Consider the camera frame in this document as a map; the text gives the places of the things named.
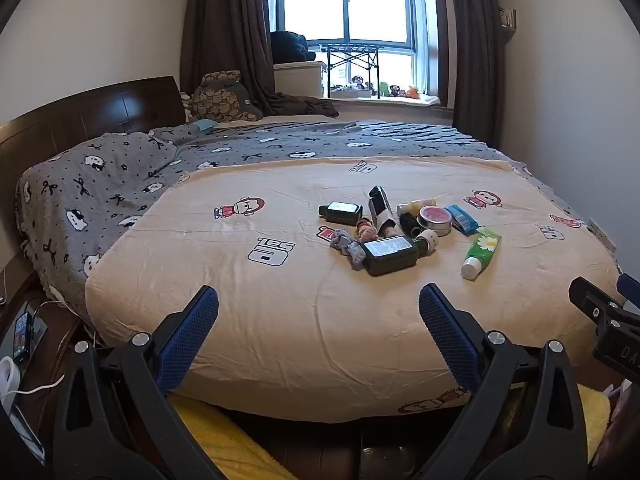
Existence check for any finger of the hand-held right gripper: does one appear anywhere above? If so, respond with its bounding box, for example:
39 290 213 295
616 272 640 311
568 276 630 322

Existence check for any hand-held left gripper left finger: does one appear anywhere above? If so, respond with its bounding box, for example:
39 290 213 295
50 285 226 480

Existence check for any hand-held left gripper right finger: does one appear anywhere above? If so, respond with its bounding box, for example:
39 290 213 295
415 283 593 480

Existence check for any green tube with daisy print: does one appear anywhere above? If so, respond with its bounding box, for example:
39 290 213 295
460 226 502 281

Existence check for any round tin with pink lid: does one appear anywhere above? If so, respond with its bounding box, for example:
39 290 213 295
418 205 454 236

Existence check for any grey scrunchie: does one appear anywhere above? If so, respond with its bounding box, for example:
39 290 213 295
328 229 366 272

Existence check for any yellow fleece garment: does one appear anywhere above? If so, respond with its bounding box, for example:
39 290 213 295
170 385 613 480

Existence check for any large dark green bottle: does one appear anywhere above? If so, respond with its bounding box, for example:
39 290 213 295
362 235 431 277

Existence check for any blue packet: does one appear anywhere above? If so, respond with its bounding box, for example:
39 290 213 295
444 204 480 237

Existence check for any black thread spool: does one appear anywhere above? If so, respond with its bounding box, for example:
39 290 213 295
398 211 423 239

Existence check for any brown nightstand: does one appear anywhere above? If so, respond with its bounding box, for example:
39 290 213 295
0 270 98 461

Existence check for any small yellow bottle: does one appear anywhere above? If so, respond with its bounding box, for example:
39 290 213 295
396 199 438 217

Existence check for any black and white tube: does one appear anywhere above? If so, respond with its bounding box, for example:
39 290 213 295
367 185 399 238

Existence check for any small dark green bottle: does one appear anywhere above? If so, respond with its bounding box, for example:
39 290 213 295
318 201 364 226

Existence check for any smartphone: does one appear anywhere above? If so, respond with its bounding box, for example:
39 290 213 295
12 310 36 363

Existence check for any grey printed blanket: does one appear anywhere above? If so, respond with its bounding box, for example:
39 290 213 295
15 119 571 311

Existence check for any white round object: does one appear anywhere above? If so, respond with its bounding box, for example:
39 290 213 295
0 356 23 401

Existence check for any brown patterned pillow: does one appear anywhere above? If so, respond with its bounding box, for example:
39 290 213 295
187 71 263 123

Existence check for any dark wooden headboard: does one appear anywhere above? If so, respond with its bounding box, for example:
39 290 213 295
0 76 187 281

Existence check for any dark curtain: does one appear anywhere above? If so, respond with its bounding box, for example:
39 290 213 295
440 0 507 148
179 0 341 118

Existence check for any white storage box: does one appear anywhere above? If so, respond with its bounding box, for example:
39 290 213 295
273 61 327 97

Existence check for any black folding rack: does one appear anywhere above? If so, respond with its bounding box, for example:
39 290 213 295
320 44 385 98

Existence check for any dark blue cloth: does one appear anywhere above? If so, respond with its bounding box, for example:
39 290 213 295
270 31 317 65

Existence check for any window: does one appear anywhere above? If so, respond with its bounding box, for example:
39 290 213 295
267 0 441 98

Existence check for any wall socket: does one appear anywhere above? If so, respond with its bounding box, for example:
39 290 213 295
589 217 617 251

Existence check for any white cable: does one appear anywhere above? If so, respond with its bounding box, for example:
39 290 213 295
0 377 67 401

